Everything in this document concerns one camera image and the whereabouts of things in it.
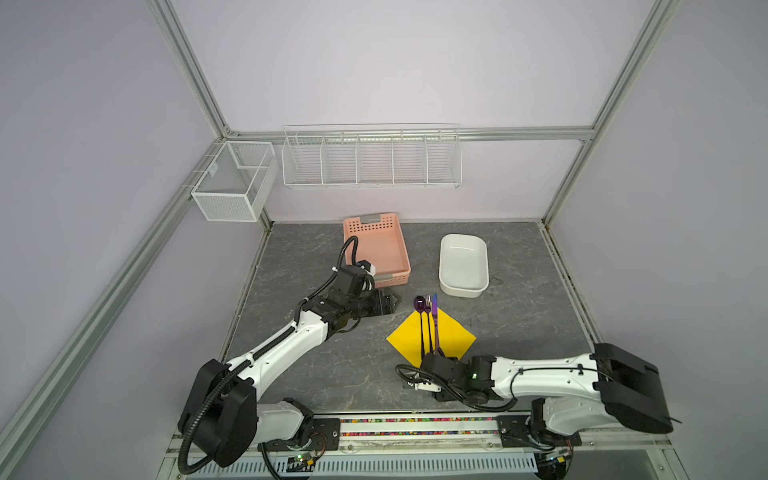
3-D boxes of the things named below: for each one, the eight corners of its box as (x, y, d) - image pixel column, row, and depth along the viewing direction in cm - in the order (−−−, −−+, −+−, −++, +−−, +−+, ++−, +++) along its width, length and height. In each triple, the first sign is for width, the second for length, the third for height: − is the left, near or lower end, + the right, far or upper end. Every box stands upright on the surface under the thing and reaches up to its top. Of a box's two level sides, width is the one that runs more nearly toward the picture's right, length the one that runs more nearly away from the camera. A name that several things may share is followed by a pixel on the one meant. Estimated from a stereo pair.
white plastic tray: (440, 300, 101) (442, 290, 95) (434, 245, 116) (436, 234, 111) (492, 300, 101) (497, 290, 95) (479, 245, 116) (483, 234, 111)
